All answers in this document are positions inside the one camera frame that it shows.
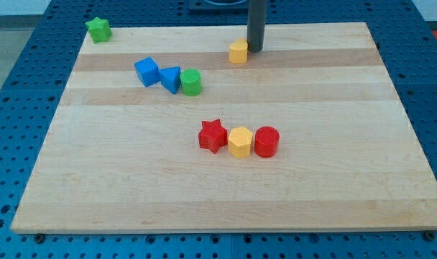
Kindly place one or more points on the yellow heart block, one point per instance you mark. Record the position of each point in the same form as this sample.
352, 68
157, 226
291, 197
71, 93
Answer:
238, 51

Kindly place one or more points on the wooden board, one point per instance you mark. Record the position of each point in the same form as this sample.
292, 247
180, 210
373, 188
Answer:
122, 158

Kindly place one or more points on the red star block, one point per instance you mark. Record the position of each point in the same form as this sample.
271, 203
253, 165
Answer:
212, 135

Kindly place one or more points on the yellow hexagon block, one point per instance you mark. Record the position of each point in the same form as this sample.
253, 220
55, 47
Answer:
240, 142

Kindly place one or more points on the red cylinder block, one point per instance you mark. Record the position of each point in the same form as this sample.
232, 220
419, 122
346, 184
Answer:
266, 141

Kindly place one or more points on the green cylinder block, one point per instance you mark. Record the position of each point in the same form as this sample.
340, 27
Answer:
191, 82

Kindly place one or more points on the blue triangle block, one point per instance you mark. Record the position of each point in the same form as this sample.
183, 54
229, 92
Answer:
170, 78

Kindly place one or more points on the blue cube block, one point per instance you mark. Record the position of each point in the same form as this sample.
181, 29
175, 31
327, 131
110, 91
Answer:
147, 71

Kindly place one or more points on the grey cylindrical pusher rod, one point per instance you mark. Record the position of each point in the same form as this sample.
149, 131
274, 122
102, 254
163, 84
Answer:
256, 22

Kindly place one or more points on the green star block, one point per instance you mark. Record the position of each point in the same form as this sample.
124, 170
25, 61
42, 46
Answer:
99, 30

